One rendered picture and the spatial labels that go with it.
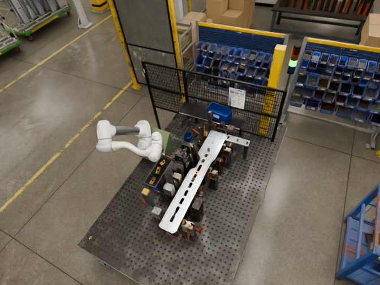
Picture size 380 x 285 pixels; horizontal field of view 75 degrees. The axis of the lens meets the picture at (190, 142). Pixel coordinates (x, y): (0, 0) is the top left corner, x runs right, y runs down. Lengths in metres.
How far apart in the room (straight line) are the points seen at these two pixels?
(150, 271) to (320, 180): 2.75
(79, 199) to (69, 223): 0.38
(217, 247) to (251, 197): 0.69
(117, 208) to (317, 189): 2.79
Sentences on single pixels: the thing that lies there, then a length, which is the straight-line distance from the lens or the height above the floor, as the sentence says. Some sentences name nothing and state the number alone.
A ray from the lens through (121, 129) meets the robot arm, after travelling 2.81.
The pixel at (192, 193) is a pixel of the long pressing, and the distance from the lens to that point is 2.68.
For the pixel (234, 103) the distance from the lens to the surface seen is 3.24.
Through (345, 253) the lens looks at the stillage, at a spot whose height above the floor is 0.19.
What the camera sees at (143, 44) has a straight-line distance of 4.96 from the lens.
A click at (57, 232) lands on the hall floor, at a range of 4.19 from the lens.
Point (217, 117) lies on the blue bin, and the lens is 3.23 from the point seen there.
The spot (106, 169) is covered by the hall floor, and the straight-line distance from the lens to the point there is 4.41.
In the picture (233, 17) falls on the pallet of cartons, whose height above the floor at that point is 0.74.
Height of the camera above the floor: 3.35
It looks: 50 degrees down
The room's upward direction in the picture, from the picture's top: 7 degrees counter-clockwise
